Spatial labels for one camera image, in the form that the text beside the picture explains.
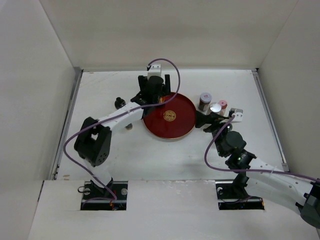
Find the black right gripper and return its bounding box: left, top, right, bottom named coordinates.
left=195, top=110, right=232, bottom=157

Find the black-cap white powder bottle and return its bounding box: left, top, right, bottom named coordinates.
left=114, top=97, right=126, bottom=110

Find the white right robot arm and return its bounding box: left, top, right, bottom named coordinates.
left=195, top=108, right=320, bottom=229

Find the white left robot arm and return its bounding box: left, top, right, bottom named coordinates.
left=73, top=73, right=171, bottom=200

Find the white-lid dark sauce jar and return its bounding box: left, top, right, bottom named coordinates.
left=198, top=92, right=212, bottom=111

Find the pink-lid jar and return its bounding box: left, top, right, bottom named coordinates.
left=218, top=100, right=228, bottom=115

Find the round red lacquer tray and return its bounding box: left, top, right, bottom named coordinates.
left=143, top=92, right=196, bottom=140

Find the small black-lid spice jar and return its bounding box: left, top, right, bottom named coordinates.
left=125, top=123, right=133, bottom=130

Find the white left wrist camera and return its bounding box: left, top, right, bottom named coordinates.
left=147, top=63, right=162, bottom=80

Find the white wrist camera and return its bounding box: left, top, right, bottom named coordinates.
left=228, top=108, right=244, bottom=123
left=147, top=63, right=162, bottom=80

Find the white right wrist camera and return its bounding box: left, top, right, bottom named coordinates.
left=228, top=108, right=244, bottom=123

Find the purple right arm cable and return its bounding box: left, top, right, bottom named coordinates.
left=204, top=116, right=320, bottom=185

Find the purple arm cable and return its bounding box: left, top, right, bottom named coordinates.
left=63, top=58, right=181, bottom=210
left=204, top=116, right=320, bottom=185

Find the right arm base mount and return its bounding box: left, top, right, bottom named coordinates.
left=215, top=180, right=265, bottom=211

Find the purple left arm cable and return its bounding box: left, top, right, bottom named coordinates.
left=63, top=58, right=181, bottom=210

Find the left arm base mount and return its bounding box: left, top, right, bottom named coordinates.
left=77, top=180, right=129, bottom=211

